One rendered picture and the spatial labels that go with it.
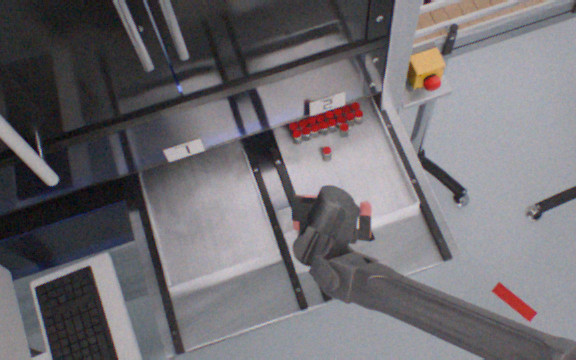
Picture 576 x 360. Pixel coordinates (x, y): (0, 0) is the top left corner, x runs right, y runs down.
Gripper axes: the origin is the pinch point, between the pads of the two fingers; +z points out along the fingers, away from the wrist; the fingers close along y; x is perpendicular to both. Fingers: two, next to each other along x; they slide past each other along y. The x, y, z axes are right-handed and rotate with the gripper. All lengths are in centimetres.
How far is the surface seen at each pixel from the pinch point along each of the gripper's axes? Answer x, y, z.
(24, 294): 52, 101, 27
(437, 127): 29, -1, 147
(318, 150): 4.4, 15.7, 39.5
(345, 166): 7.4, 8.6, 38.3
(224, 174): 9.1, 36.4, 29.2
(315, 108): -8.1, 14.4, 32.7
